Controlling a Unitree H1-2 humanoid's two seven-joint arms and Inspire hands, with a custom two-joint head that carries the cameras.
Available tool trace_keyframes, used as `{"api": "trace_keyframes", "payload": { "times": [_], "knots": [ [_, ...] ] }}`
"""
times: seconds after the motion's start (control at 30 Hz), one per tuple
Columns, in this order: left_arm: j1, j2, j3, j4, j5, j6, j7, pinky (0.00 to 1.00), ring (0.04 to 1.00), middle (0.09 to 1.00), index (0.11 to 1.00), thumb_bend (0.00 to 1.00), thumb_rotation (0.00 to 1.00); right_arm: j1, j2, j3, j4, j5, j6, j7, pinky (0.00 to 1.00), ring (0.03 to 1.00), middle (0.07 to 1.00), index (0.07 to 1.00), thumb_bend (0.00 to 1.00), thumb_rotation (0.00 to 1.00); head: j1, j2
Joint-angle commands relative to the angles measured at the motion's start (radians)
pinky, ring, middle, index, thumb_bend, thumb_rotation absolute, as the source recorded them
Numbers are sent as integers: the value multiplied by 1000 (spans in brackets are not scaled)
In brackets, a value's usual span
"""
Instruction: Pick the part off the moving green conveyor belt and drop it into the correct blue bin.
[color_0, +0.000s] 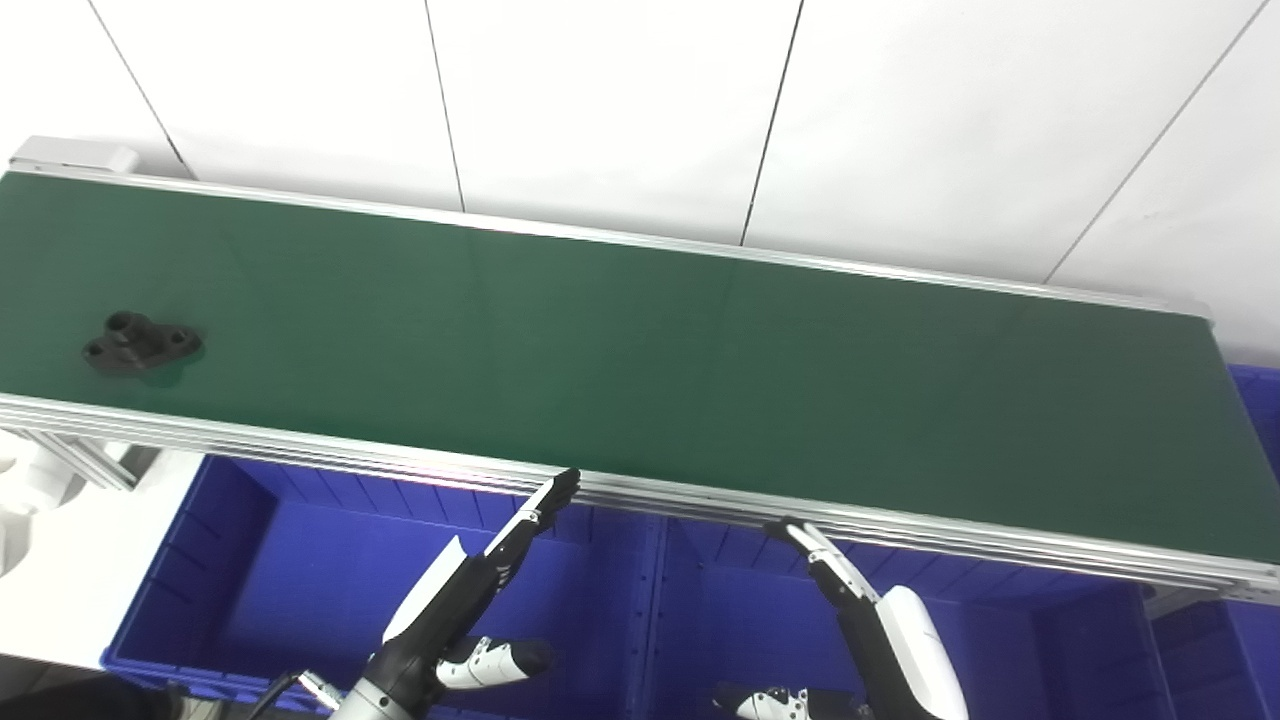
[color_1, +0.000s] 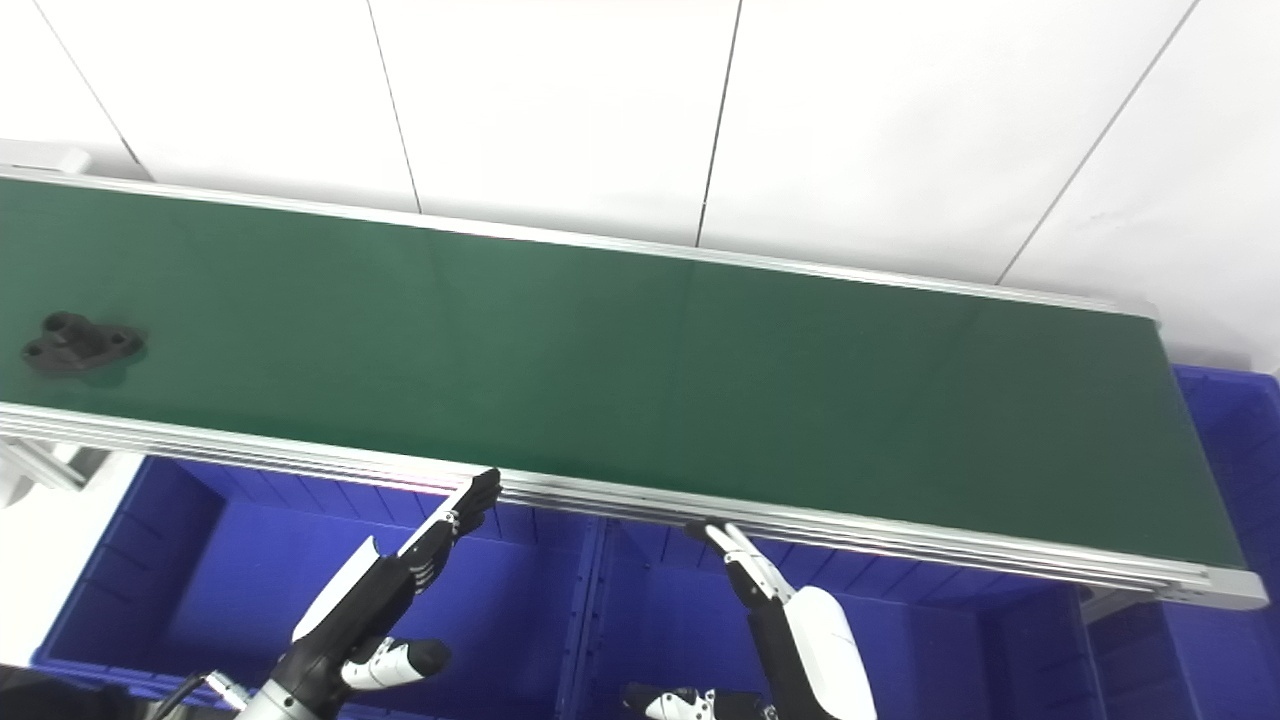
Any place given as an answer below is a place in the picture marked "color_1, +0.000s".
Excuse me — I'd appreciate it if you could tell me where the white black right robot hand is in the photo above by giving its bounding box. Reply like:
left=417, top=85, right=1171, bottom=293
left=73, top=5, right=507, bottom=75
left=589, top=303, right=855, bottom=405
left=623, top=520, right=879, bottom=720

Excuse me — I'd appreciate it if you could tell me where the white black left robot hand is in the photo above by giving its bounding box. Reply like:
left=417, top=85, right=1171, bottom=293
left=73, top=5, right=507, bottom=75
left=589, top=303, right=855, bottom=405
left=272, top=468, right=502, bottom=714

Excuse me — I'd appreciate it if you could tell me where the black flanged metal part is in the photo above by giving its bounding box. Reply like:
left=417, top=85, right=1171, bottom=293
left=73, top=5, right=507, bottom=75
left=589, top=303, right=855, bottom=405
left=22, top=312, right=147, bottom=377

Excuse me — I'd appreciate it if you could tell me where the blue plastic bin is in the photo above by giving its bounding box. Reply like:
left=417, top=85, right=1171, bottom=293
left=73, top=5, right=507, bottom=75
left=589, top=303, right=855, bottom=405
left=555, top=515, right=1106, bottom=720
left=1085, top=365, right=1280, bottom=720
left=30, top=455, right=603, bottom=720

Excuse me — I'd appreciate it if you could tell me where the green conveyor belt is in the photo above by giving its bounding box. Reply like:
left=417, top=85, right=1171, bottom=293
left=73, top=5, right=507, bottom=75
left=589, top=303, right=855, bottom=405
left=0, top=165, right=1271, bottom=611
left=0, top=180, right=1247, bottom=571

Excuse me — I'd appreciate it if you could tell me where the aluminium conveyor support leg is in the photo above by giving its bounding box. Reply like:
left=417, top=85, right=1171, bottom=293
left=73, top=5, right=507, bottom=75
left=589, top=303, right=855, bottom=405
left=0, top=438, right=113, bottom=507

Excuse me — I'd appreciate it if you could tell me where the white conveyor end housing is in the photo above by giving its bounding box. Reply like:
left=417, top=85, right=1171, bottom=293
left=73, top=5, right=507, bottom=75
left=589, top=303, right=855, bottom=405
left=0, top=140, right=93, bottom=177

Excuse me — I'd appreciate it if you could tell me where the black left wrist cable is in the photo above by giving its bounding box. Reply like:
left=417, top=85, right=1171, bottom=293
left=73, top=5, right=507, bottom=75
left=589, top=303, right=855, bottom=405
left=150, top=672, right=246, bottom=720

